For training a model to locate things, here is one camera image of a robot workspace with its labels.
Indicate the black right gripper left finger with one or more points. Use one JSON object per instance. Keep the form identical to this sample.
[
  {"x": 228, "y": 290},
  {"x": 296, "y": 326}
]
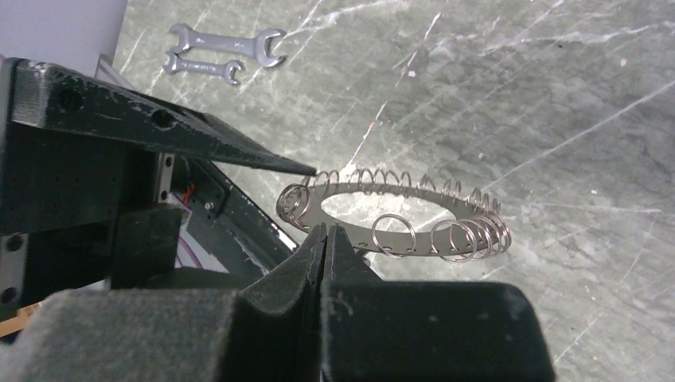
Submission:
[{"x": 265, "y": 332}]

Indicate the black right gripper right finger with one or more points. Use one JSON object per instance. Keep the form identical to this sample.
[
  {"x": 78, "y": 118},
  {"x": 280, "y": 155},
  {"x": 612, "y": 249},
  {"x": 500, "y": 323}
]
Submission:
[{"x": 377, "y": 330}]

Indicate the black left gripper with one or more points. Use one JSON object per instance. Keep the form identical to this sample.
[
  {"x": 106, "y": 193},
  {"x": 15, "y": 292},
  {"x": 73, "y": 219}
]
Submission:
[{"x": 86, "y": 168}]

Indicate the steel ring disc with keyrings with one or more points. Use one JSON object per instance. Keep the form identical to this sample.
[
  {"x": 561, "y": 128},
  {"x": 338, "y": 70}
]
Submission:
[{"x": 474, "y": 229}]

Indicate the small silver wrench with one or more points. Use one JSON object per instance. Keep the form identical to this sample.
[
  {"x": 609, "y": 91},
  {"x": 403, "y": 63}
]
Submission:
[{"x": 227, "y": 71}]

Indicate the large silver wrench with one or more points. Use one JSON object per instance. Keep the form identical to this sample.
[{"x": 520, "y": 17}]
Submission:
[{"x": 258, "y": 47}]

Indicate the cardboard box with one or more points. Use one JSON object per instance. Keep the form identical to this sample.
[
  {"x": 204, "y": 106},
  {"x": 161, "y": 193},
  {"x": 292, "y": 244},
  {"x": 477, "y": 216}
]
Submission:
[{"x": 19, "y": 321}]

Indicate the aluminium frame rail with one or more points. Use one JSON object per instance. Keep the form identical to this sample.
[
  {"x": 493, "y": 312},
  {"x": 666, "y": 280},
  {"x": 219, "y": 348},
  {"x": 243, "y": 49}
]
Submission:
[{"x": 105, "y": 72}]

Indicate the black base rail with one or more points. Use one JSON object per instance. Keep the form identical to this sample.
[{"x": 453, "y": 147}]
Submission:
[{"x": 223, "y": 228}]

